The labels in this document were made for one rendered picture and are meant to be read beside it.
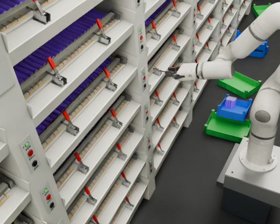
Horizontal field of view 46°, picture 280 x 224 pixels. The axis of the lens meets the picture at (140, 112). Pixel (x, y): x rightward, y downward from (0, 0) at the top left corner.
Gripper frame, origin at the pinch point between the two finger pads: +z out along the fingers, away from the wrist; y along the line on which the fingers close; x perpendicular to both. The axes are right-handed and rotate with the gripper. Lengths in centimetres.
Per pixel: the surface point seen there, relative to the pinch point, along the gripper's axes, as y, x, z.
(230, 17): 164, -40, 17
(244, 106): 83, -82, -8
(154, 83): -7.9, -1.6, 6.0
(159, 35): 0.7, 19.9, 0.9
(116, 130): -45.7, -1.0, 7.2
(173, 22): 19.8, 18.3, 1.8
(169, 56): 17.5, -0.4, 8.1
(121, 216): -51, -58, 24
